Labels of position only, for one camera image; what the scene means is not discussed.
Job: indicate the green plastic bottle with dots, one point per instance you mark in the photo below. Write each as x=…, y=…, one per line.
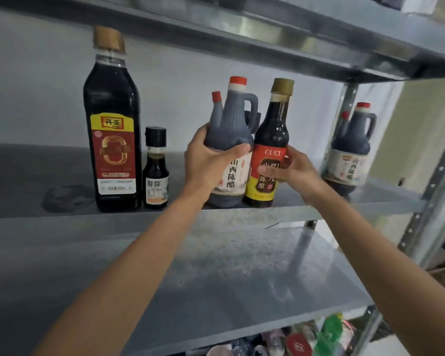
x=332, y=327

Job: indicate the gold-capped bottle with yellow-red label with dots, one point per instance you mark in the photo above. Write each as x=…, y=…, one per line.
x=272, y=133

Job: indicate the clear plastic bottle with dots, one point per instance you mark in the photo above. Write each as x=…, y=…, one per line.
x=276, y=342

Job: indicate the person's left thumb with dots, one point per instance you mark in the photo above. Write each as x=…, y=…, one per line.
x=234, y=152

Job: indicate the person's left hand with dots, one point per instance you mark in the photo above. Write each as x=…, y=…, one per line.
x=202, y=166

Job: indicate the red-lidded jar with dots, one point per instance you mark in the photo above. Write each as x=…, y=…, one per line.
x=298, y=345

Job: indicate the person's right hand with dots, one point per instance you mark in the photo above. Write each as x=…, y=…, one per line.
x=300, y=177

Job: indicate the tall gold-capped vinegar bottle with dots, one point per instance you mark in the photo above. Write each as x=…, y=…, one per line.
x=111, y=107

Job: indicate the grey metal rack shelf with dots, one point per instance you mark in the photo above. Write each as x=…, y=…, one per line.
x=226, y=289
x=59, y=228
x=244, y=31

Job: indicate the person's right forearm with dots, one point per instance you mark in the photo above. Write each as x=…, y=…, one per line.
x=385, y=274

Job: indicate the small black-capped sauce bottle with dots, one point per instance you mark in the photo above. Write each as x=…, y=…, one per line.
x=155, y=174

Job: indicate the person's left forearm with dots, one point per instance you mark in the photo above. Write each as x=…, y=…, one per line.
x=133, y=278

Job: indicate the person's right thumb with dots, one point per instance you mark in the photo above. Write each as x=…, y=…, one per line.
x=274, y=172

